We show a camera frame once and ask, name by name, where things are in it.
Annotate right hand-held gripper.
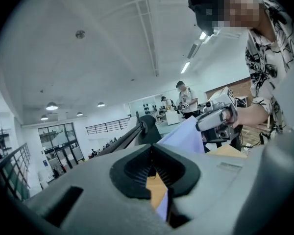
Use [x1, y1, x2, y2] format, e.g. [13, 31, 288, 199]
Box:
[195, 86, 239, 143]

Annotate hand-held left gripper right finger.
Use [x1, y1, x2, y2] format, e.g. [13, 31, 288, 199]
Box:
[153, 142, 255, 235]

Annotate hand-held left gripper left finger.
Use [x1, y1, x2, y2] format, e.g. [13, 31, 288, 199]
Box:
[24, 142, 173, 235]

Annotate white and blue t-shirt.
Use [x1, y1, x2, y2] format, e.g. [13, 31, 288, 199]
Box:
[156, 117, 207, 222]

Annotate person's right forearm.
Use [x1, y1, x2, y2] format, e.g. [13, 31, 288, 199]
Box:
[236, 98, 272, 127]

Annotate black metal balcony railing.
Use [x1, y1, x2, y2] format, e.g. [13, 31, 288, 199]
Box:
[85, 117, 131, 135]

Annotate person's right hand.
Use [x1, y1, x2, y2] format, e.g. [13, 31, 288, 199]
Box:
[222, 108, 236, 126]

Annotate black framed glass doors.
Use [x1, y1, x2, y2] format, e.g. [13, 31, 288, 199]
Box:
[37, 122, 86, 175]

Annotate group of ceiling tube lights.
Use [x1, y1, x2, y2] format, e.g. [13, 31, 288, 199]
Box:
[180, 30, 208, 74]

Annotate short black metal railing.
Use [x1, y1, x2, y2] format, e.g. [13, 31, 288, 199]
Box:
[0, 142, 31, 202]

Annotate person's head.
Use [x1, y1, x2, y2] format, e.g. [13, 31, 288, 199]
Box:
[188, 0, 268, 34]

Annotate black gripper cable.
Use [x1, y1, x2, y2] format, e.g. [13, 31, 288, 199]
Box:
[236, 125, 245, 153]

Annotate black head-worn camera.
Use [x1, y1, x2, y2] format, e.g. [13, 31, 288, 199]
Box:
[188, 0, 221, 37]

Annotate white ceiling cable tray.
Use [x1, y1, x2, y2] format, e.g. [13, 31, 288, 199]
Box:
[130, 0, 160, 77]

